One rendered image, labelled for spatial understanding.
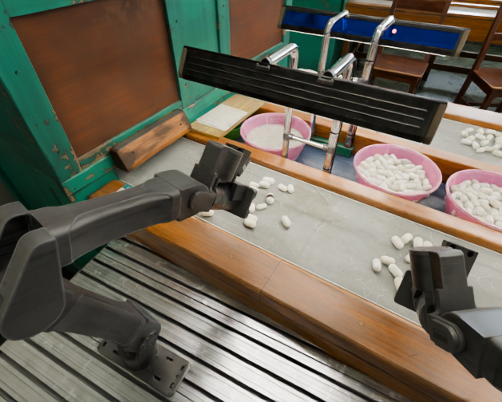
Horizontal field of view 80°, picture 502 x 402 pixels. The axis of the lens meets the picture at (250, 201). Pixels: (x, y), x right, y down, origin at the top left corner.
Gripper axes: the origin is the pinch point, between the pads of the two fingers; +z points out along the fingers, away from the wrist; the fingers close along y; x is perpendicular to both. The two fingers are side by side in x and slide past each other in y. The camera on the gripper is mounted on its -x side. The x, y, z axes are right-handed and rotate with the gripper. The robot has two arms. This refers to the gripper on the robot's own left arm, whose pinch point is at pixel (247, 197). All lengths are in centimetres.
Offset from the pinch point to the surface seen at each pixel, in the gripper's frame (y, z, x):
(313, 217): -13.5, 17.8, 0.4
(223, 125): 33.3, 32.6, -17.2
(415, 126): -28.7, -2.9, -25.2
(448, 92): -45, 305, -144
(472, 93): -67, 312, -150
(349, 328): -32.0, -4.1, 15.6
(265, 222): -2.9, 11.2, 5.9
